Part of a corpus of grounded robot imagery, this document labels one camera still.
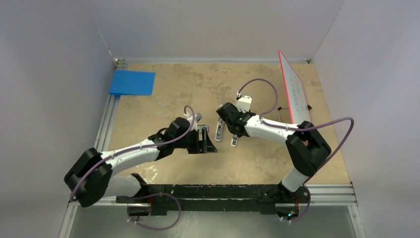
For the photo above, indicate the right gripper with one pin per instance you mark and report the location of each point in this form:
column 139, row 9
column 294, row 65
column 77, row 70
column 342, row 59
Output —
column 242, row 113

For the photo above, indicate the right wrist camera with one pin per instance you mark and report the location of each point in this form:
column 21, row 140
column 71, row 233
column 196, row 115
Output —
column 243, row 104

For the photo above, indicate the blue plastic board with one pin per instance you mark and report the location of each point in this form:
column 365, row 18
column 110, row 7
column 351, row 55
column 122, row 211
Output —
column 134, row 83

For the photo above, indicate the whiteboard metal stand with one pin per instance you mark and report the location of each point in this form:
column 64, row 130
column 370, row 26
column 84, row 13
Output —
column 280, row 113

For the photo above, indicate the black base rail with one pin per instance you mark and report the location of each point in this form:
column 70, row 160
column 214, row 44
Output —
column 267, row 199

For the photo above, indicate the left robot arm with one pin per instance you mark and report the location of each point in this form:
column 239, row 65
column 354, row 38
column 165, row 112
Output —
column 89, row 177

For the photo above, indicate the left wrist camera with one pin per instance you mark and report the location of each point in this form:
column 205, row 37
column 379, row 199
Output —
column 193, row 118

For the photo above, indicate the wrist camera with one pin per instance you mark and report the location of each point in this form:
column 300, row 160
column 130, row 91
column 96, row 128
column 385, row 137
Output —
column 243, row 104
column 193, row 118

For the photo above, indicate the white stapler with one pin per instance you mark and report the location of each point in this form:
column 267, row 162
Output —
column 219, row 130

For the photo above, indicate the red framed whiteboard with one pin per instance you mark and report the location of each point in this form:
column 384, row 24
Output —
column 297, row 103

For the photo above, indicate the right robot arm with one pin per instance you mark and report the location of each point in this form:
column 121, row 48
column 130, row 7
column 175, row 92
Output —
column 307, row 148

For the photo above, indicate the small white staple remover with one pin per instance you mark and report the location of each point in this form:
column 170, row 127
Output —
column 234, row 140

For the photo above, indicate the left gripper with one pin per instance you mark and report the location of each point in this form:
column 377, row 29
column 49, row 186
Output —
column 197, row 147

